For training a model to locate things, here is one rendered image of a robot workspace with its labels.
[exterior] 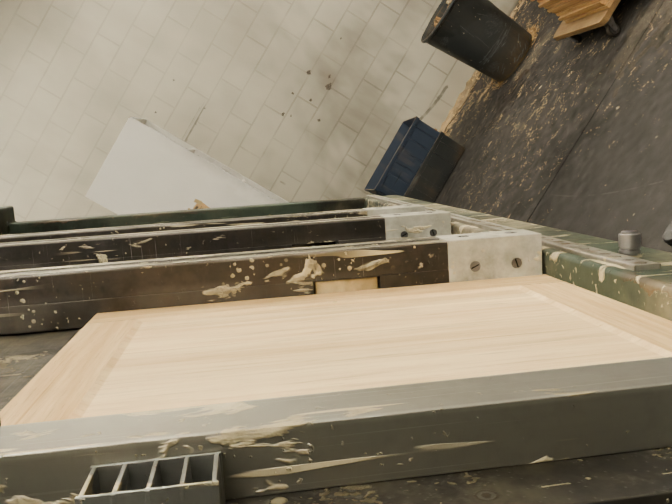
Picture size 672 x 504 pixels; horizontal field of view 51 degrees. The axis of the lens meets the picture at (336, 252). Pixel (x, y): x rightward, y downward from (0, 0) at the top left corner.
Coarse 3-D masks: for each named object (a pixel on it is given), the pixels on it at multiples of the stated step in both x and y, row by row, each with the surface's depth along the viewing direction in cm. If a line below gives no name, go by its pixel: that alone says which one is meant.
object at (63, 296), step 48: (432, 240) 92; (480, 240) 90; (528, 240) 91; (0, 288) 84; (48, 288) 84; (96, 288) 85; (144, 288) 86; (192, 288) 87; (240, 288) 87; (288, 288) 88
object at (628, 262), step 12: (396, 204) 188; (408, 204) 180; (456, 216) 140; (492, 228) 116; (504, 228) 114; (552, 240) 96; (564, 240) 95; (576, 252) 86; (588, 252) 84; (600, 252) 83; (612, 252) 83; (624, 264) 75; (636, 264) 74; (648, 264) 74; (660, 264) 74
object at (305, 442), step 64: (448, 384) 45; (512, 384) 44; (576, 384) 43; (640, 384) 42; (0, 448) 39; (64, 448) 38; (128, 448) 39; (192, 448) 39; (256, 448) 40; (320, 448) 40; (384, 448) 40; (448, 448) 41; (512, 448) 41; (576, 448) 42; (640, 448) 43
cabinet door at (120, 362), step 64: (128, 320) 80; (192, 320) 79; (256, 320) 77; (320, 320) 75; (384, 320) 73; (448, 320) 72; (512, 320) 70; (576, 320) 68; (640, 320) 66; (64, 384) 57; (128, 384) 57; (192, 384) 56; (256, 384) 55; (320, 384) 54; (384, 384) 53
